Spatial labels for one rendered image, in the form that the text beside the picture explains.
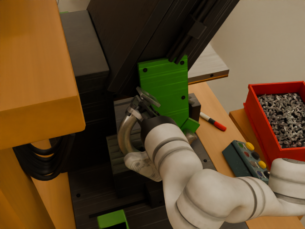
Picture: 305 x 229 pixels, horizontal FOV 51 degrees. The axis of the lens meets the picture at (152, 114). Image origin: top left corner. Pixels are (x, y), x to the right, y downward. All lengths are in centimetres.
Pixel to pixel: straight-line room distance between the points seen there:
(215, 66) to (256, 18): 272
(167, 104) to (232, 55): 228
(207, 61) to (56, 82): 75
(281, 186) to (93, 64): 49
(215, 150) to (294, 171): 38
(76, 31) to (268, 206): 63
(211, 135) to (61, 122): 85
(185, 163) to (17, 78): 31
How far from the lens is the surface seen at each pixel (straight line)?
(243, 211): 51
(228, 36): 327
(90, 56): 80
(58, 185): 100
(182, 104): 78
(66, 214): 94
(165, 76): 73
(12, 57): 29
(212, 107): 115
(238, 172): 96
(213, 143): 104
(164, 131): 56
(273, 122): 118
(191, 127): 82
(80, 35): 88
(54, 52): 28
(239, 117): 128
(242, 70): 286
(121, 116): 111
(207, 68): 94
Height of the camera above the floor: 169
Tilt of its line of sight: 46 degrees down
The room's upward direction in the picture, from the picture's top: straight up
